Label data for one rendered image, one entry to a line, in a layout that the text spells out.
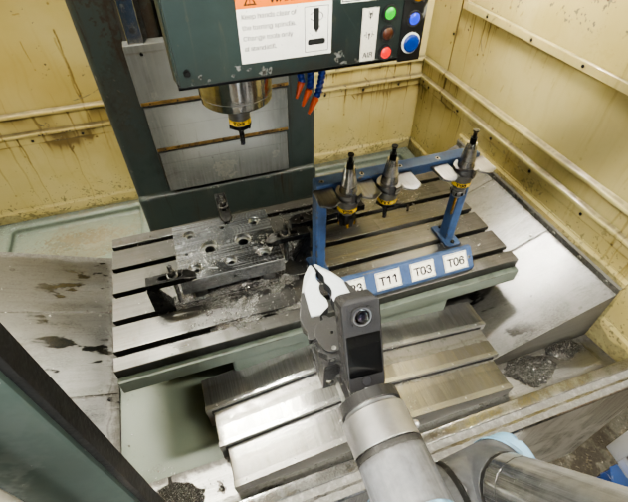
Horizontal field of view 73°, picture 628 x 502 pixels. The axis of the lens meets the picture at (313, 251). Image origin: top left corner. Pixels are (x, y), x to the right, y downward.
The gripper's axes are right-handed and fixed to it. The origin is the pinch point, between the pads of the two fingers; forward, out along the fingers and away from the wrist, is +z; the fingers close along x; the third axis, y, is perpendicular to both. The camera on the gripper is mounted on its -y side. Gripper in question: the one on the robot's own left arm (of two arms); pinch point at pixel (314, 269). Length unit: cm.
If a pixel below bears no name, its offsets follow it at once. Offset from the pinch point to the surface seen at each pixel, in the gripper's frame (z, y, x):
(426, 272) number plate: 28, 50, 45
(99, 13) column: 101, -4, -28
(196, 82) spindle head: 33.7, -12.7, -9.2
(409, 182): 37, 22, 38
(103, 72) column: 100, 12, -32
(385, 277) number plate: 29, 49, 32
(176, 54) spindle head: 33.8, -17.4, -11.3
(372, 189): 37, 22, 28
